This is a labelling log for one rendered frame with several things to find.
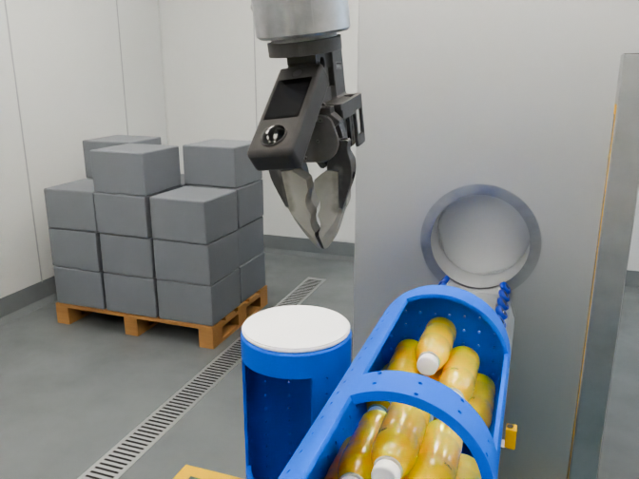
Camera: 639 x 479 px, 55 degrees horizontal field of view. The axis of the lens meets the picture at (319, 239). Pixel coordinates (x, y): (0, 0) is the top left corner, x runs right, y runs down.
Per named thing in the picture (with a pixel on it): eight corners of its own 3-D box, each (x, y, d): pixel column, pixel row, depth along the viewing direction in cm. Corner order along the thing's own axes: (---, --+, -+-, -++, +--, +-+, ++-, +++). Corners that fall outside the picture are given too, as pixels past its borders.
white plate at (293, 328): (259, 301, 172) (259, 305, 172) (226, 343, 145) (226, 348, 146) (357, 308, 167) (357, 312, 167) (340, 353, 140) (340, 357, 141)
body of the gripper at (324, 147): (368, 147, 65) (358, 29, 61) (340, 171, 58) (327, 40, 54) (303, 148, 68) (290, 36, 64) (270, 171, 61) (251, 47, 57)
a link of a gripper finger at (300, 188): (338, 231, 69) (330, 151, 66) (319, 252, 64) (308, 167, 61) (313, 230, 70) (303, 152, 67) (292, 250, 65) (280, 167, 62)
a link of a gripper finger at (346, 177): (359, 204, 62) (352, 119, 58) (355, 210, 60) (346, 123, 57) (317, 203, 64) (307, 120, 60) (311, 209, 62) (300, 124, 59)
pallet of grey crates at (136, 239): (267, 303, 447) (263, 141, 415) (213, 349, 375) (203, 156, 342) (130, 284, 486) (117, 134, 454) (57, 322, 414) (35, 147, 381)
